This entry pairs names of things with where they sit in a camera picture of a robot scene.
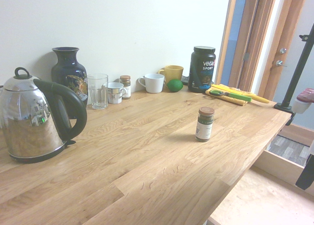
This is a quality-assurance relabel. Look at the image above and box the light wooden drawer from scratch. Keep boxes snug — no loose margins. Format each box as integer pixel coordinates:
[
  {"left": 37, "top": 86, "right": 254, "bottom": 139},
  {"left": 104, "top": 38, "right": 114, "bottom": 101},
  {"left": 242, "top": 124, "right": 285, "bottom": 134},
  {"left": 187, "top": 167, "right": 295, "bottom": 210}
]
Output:
[{"left": 207, "top": 148, "right": 314, "bottom": 225}]

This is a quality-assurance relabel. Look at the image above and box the black table clamp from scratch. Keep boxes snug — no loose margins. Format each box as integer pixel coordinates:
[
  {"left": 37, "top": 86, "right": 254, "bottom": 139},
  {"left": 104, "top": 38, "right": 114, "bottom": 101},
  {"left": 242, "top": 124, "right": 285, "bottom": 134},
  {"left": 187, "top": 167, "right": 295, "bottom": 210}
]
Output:
[{"left": 274, "top": 102, "right": 298, "bottom": 126}]

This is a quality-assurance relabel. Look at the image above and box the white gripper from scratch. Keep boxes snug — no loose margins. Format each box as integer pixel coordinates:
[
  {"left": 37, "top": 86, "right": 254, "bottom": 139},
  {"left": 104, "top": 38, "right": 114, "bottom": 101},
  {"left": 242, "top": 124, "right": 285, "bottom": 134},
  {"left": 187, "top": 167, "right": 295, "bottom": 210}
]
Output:
[{"left": 295, "top": 139, "right": 314, "bottom": 190}]

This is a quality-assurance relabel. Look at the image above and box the clear drinking glass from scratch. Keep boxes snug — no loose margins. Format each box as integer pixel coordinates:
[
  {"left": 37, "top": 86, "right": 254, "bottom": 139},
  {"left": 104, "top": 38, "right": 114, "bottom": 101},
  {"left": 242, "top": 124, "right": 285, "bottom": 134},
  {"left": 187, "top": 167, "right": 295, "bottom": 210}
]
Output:
[{"left": 87, "top": 73, "right": 109, "bottom": 110}]

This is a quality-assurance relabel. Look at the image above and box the wooden door frame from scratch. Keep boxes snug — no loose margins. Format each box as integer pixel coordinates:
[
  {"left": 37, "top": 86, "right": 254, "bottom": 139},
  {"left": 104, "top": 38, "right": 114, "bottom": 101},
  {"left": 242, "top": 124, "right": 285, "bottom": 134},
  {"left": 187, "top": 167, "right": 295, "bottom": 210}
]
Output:
[{"left": 215, "top": 0, "right": 279, "bottom": 93}]

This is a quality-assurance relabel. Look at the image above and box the yellow-handled utensil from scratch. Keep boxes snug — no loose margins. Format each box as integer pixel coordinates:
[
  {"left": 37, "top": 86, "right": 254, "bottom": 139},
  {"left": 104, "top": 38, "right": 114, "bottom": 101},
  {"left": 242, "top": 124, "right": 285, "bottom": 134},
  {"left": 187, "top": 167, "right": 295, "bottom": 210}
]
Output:
[{"left": 222, "top": 86, "right": 270, "bottom": 104}]

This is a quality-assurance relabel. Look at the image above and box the red and white wrist mount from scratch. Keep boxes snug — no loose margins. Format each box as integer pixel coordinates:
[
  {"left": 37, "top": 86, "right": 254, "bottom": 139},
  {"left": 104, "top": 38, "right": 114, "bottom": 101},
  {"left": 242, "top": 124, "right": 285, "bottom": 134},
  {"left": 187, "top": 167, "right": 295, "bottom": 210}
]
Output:
[{"left": 292, "top": 88, "right": 314, "bottom": 114}]

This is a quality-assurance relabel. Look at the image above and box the white ceramic mug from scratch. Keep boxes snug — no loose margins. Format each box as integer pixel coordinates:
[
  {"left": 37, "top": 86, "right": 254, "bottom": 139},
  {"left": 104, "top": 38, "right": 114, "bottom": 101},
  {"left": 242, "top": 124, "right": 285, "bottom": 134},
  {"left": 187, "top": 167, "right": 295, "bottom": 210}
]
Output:
[{"left": 137, "top": 73, "right": 165, "bottom": 94}]

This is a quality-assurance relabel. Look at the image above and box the small patterned white cup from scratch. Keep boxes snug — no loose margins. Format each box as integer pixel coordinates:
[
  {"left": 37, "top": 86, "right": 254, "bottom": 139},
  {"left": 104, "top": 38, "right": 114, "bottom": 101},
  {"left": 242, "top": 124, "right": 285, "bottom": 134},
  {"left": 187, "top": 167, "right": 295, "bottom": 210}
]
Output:
[{"left": 107, "top": 82, "right": 128, "bottom": 105}]

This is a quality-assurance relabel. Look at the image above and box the wooden door with glass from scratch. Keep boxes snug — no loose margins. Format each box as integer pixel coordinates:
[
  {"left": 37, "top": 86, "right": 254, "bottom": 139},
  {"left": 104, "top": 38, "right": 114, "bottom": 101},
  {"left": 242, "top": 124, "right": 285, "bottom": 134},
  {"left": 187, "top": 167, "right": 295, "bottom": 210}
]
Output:
[{"left": 255, "top": 0, "right": 314, "bottom": 103}]

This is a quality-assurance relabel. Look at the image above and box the yellow dish cloth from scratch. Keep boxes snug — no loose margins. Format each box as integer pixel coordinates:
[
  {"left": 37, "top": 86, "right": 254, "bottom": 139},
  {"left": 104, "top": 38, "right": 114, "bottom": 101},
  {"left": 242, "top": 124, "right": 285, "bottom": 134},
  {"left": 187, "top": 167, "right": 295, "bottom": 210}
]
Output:
[{"left": 205, "top": 84, "right": 257, "bottom": 107}]

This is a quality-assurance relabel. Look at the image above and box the brown-lidded spice jar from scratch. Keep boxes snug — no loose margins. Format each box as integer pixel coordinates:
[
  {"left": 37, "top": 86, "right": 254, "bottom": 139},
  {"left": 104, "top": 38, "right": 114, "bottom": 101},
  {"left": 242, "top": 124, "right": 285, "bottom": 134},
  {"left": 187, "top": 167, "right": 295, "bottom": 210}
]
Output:
[{"left": 119, "top": 75, "right": 131, "bottom": 100}]

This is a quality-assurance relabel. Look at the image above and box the green herb seasoning jar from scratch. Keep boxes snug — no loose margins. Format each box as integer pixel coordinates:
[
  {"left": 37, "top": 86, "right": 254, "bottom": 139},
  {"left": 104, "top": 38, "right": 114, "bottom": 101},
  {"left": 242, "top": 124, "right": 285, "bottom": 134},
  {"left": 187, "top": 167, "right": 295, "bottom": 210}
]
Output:
[{"left": 195, "top": 106, "right": 215, "bottom": 142}]

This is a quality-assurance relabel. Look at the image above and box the yellow ceramic mug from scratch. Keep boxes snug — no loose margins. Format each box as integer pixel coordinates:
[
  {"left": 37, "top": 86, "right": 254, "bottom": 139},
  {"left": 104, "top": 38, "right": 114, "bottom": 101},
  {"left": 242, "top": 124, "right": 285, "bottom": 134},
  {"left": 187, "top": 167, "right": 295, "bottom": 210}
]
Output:
[{"left": 157, "top": 65, "right": 184, "bottom": 84}]

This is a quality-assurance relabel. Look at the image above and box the stainless steel electric kettle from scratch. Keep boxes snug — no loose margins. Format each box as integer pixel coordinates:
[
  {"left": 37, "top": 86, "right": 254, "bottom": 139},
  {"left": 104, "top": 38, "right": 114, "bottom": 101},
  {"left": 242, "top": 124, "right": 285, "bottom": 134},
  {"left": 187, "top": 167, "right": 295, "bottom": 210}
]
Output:
[{"left": 0, "top": 67, "right": 88, "bottom": 164}]

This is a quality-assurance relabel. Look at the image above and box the dark blue floral vase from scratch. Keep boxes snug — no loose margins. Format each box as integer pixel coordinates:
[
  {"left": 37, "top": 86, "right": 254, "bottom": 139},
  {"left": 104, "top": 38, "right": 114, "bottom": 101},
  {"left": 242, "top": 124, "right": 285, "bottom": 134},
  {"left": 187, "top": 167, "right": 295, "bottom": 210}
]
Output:
[{"left": 51, "top": 47, "right": 88, "bottom": 119}]

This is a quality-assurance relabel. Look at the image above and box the green lime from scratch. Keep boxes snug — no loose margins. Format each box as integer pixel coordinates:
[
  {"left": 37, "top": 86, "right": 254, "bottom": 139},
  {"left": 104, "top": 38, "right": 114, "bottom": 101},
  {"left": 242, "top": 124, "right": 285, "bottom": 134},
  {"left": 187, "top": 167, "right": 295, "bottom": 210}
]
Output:
[{"left": 166, "top": 79, "right": 184, "bottom": 92}]

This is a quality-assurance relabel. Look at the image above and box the black camera stand pole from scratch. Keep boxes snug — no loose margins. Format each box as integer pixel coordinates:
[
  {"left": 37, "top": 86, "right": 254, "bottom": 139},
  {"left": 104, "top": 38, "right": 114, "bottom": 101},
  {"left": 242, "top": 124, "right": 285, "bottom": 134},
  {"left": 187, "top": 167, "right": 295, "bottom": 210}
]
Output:
[{"left": 281, "top": 23, "right": 314, "bottom": 108}]

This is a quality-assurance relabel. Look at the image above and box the black protein powder tub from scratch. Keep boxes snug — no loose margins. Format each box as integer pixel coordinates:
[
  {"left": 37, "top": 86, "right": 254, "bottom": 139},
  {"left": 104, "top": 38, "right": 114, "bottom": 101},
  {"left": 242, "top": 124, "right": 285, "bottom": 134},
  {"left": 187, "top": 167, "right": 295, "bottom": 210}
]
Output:
[{"left": 187, "top": 46, "right": 217, "bottom": 93}]

